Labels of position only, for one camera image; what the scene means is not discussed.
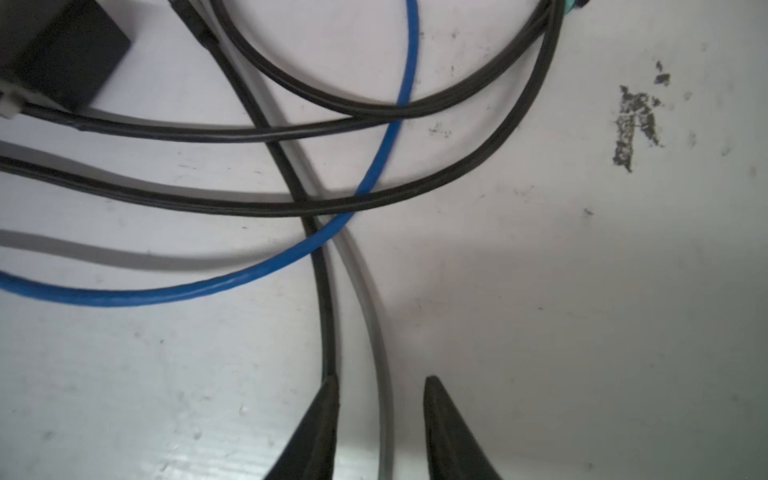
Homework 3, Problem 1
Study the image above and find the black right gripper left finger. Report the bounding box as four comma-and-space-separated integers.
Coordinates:
265, 375, 340, 480

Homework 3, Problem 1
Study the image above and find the grey ethernet cable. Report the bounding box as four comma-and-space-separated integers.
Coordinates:
197, 0, 396, 480

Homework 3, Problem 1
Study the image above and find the blue ethernet cable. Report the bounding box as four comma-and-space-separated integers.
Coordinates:
0, 0, 420, 308

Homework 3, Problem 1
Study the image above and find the small black plug adapter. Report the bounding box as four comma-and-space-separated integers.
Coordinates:
1, 1, 131, 118

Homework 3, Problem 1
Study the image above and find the black braided ethernet cable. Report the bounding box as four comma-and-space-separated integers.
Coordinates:
0, 0, 589, 218

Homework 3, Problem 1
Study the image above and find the black bundled cable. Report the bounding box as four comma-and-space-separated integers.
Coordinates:
169, 0, 338, 382

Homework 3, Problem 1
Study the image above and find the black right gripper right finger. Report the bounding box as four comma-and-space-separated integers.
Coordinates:
423, 376, 501, 480

